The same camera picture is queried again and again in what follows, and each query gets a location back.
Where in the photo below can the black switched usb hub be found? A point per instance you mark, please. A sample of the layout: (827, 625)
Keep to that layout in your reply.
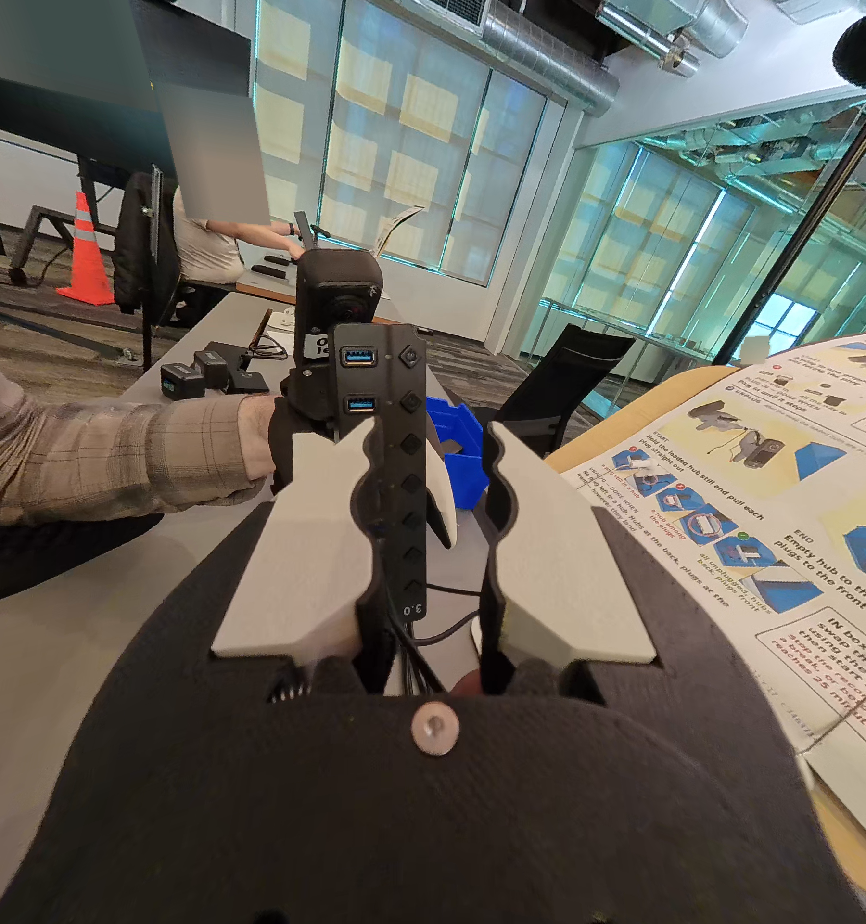
(390, 505)

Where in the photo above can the blue plastic bin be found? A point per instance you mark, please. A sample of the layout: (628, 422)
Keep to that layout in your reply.
(465, 469)

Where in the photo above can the black battery pack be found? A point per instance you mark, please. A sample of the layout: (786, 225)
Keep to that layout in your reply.
(180, 382)

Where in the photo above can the white paper sheet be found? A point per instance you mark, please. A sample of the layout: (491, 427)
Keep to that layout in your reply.
(397, 231)

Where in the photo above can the orange traffic cone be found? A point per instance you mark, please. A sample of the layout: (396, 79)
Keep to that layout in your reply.
(86, 267)

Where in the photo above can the large black monitor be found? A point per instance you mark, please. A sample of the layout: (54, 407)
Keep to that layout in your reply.
(58, 115)

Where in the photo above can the white air vent grille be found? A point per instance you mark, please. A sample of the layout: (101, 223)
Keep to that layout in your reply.
(462, 8)

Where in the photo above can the black battery charger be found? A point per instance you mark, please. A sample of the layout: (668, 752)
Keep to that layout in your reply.
(216, 364)

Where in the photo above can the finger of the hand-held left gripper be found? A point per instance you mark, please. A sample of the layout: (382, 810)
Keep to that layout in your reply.
(441, 498)
(307, 451)

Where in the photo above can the rectangular metal duct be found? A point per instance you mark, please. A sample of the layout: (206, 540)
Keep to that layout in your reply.
(642, 21)

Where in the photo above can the silver spiral duct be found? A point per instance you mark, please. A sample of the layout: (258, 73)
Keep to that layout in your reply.
(548, 61)

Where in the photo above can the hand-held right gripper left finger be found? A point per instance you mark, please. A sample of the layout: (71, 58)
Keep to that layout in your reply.
(296, 577)

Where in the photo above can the person's left forearm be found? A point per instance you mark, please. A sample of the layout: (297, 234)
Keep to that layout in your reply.
(115, 462)

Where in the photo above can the black jacket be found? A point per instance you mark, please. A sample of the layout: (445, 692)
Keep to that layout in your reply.
(137, 245)

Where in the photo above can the printed instruction sheet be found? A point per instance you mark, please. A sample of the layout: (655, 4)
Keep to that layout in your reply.
(729, 447)

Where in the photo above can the silver insulated duct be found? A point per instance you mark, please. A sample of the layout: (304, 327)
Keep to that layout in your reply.
(718, 29)

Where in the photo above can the black office chair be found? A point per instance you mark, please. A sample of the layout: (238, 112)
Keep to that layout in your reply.
(570, 375)

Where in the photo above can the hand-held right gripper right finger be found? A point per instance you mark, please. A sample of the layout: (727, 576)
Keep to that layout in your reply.
(570, 577)

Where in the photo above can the black mesh cushion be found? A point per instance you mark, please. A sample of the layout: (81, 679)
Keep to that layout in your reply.
(58, 556)

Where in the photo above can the window with roller blinds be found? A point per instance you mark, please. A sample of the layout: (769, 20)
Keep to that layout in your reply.
(404, 144)
(657, 238)

